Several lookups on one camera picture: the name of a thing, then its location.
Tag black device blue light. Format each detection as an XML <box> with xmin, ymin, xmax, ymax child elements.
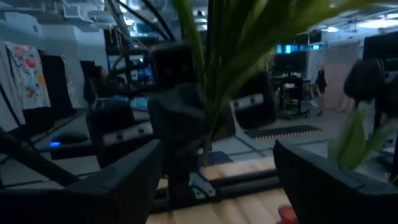
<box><xmin>49</xmin><ymin>131</ymin><xmax>90</xmax><ymax>149</ymax></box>

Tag colourful floral hanging cloth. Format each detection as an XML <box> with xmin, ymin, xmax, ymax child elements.
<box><xmin>4</xmin><ymin>42</ymin><xmax>52</xmax><ymax>110</ymax></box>

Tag black shelf rack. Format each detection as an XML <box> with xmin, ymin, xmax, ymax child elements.
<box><xmin>104</xmin><ymin>27</ymin><xmax>156</xmax><ymax>94</ymax></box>

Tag black aluminium table frame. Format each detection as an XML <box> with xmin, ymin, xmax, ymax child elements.
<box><xmin>0</xmin><ymin>130</ymin><xmax>280</xmax><ymax>215</ymax></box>

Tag black monitor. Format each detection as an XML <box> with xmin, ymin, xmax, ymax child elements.
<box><xmin>362</xmin><ymin>32</ymin><xmax>398</xmax><ymax>63</ymax></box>

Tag pink hanging cloth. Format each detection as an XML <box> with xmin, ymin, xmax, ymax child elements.
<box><xmin>322</xmin><ymin>43</ymin><xmax>363</xmax><ymax>110</ymax></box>

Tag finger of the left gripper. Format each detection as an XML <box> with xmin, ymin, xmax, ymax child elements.
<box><xmin>148</xmin><ymin>84</ymin><xmax>206</xmax><ymax>166</ymax></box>
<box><xmin>216</xmin><ymin>102</ymin><xmax>236</xmax><ymax>141</ymax></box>

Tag red glass vase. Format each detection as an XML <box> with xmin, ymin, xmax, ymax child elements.
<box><xmin>277</xmin><ymin>205</ymin><xmax>298</xmax><ymax>224</ymax></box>

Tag blue lit screens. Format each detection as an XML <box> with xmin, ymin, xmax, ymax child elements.
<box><xmin>275</xmin><ymin>43</ymin><xmax>321</xmax><ymax>54</ymax></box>

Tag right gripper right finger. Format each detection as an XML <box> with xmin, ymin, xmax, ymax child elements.
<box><xmin>273</xmin><ymin>139</ymin><xmax>398</xmax><ymax>224</ymax></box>

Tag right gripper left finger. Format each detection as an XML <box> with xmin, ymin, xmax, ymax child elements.
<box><xmin>0</xmin><ymin>140</ymin><xmax>161</xmax><ymax>224</ymax></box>

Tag black floor mat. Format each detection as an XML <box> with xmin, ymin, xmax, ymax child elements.
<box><xmin>244</xmin><ymin>124</ymin><xmax>323</xmax><ymax>140</ymax></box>

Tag white printed hanging cloth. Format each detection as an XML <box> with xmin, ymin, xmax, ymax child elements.
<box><xmin>306</xmin><ymin>46</ymin><xmax>326</xmax><ymax>83</ymax></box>

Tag black background workstation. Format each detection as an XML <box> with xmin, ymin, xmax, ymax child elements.
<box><xmin>270</xmin><ymin>76</ymin><xmax>323</xmax><ymax>121</ymax></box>

